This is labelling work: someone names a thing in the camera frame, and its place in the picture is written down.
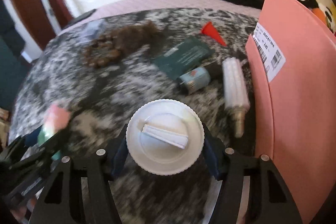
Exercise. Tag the pink cardboard box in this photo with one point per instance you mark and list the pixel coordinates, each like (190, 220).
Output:
(291, 54)

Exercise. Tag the pastel rainbow pouch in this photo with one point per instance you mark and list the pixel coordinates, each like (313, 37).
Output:
(55, 123)

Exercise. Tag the black smartphone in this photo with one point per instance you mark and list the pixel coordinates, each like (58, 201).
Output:
(82, 17)

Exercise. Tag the red plastic cone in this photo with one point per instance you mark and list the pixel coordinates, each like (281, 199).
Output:
(209, 30)

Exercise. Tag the small clear plastic box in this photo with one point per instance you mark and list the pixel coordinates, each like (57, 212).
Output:
(92, 30)

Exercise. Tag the white ribbed tube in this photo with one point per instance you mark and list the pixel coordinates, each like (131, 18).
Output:
(235, 94)

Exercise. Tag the small light blue can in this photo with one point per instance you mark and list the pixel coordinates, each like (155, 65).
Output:
(194, 80)

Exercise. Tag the white round jar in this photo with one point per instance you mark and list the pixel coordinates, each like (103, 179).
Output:
(165, 137)

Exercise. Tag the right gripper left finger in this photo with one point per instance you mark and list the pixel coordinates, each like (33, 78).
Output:
(61, 200)

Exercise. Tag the panda plush toy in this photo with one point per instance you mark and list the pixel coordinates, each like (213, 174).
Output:
(321, 11)

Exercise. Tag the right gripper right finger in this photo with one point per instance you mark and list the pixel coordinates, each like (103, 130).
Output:
(269, 200)

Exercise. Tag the pink bed sheet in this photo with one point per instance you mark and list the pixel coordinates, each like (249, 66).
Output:
(129, 6)

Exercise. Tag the dark green card packet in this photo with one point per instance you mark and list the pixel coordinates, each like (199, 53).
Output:
(183, 57)

